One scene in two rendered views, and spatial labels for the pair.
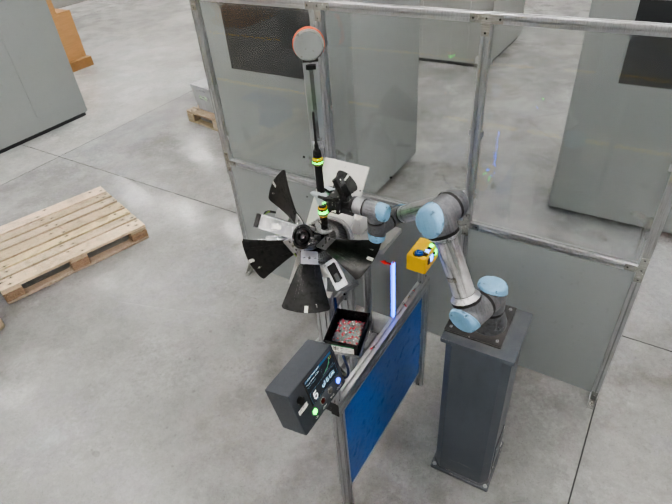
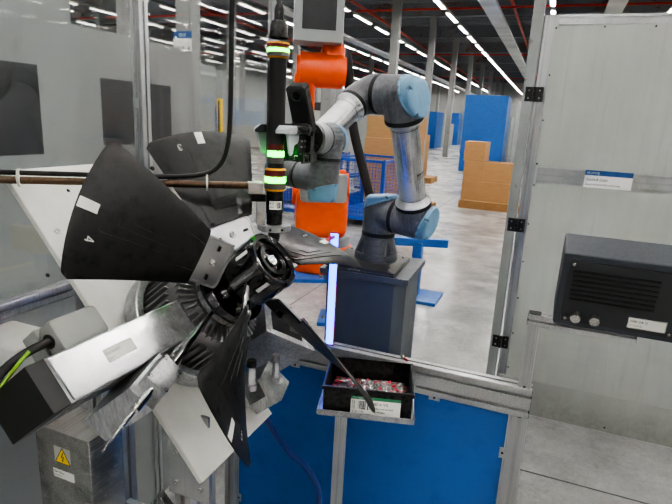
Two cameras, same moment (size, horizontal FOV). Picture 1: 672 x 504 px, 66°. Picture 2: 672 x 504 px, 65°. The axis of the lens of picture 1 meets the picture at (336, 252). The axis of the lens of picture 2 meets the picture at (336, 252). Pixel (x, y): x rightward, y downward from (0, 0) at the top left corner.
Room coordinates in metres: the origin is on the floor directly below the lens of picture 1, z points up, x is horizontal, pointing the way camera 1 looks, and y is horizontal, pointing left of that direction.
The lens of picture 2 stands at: (2.07, 1.12, 1.49)
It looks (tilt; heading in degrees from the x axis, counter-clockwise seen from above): 14 degrees down; 256
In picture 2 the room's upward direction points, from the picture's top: 3 degrees clockwise
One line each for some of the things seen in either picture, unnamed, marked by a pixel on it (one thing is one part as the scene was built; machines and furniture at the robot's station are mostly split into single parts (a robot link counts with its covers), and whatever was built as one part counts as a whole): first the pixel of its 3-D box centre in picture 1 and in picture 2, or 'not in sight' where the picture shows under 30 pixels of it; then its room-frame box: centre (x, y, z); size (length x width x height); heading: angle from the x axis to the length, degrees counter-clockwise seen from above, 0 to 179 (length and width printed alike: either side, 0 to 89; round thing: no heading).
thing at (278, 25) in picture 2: (320, 191); (276, 129); (1.95, 0.04, 1.46); 0.04 x 0.04 x 0.46
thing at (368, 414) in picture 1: (386, 387); (355, 476); (1.66, -0.20, 0.45); 0.82 x 0.02 x 0.66; 145
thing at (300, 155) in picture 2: (343, 202); (299, 141); (1.89, -0.05, 1.44); 0.12 x 0.08 x 0.09; 55
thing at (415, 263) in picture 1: (422, 256); not in sight; (1.98, -0.42, 1.02); 0.16 x 0.10 x 0.11; 145
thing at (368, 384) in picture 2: (347, 334); (369, 393); (1.69, -0.02, 0.83); 0.19 x 0.14 x 0.02; 161
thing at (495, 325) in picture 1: (489, 314); (377, 244); (1.51, -0.61, 1.07); 0.15 x 0.15 x 0.10
